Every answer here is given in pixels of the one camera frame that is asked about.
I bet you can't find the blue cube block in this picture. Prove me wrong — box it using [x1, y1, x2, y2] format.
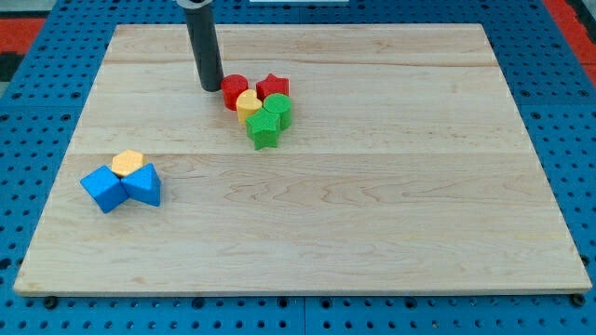
[80, 166, 129, 213]

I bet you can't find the green star block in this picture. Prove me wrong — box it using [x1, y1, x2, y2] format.
[245, 108, 281, 150]

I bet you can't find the green cylinder block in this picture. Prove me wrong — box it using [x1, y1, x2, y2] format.
[264, 93, 292, 130]

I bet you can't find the yellow heart block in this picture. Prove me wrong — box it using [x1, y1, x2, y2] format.
[236, 89, 263, 125]

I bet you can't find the red star block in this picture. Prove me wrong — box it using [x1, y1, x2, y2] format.
[256, 74, 290, 101]

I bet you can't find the red cylinder block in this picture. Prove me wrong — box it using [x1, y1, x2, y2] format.
[221, 74, 249, 111]

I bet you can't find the light wooden board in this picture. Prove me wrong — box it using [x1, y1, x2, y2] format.
[14, 24, 592, 297]

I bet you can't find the black cylindrical pointer rod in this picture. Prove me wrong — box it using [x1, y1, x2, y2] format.
[176, 0, 224, 92]

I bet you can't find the blue triangular prism block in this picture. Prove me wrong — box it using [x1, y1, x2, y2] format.
[121, 163, 161, 207]

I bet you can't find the yellow hexagon block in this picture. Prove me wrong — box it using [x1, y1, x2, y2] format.
[111, 150, 146, 178]

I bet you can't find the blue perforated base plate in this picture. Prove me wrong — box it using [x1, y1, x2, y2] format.
[1, 1, 595, 334]

